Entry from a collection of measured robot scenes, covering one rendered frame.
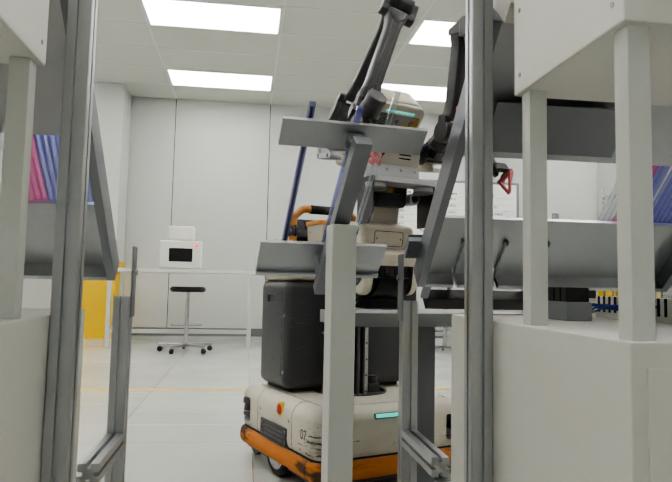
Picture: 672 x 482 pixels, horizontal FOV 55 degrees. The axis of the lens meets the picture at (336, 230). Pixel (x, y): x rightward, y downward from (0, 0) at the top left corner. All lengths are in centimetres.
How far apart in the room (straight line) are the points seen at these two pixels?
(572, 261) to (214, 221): 680
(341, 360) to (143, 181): 707
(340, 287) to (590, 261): 70
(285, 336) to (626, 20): 178
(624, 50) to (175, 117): 787
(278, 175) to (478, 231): 726
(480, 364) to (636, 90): 56
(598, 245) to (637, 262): 96
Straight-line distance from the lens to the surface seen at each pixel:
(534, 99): 111
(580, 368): 92
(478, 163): 119
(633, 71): 87
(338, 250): 149
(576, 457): 95
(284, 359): 238
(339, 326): 150
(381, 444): 222
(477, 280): 117
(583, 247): 178
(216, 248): 826
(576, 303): 127
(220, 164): 838
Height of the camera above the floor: 68
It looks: 5 degrees up
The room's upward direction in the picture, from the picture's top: 1 degrees clockwise
